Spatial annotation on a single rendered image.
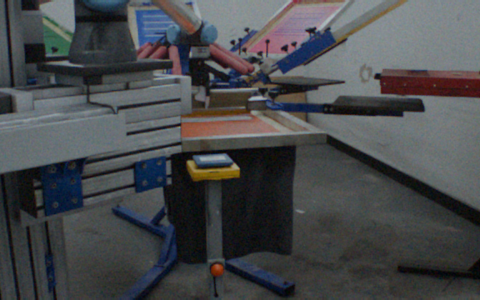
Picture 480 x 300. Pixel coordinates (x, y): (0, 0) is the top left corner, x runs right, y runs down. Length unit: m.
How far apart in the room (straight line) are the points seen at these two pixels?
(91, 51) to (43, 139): 0.27
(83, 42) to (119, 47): 0.08
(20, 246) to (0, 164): 0.44
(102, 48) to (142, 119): 0.18
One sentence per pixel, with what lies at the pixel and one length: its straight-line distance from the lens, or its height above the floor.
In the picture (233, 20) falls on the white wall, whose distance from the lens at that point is 6.45.
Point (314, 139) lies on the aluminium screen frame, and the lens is 1.72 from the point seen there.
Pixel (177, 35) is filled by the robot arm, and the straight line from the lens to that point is 2.07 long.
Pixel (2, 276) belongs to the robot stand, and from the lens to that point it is 1.33.
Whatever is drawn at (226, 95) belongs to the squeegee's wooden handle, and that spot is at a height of 1.05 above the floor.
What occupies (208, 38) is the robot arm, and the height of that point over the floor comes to 1.29.
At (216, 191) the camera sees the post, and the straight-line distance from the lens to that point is 1.47.
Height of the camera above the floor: 1.32
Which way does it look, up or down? 13 degrees down
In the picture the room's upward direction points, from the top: straight up
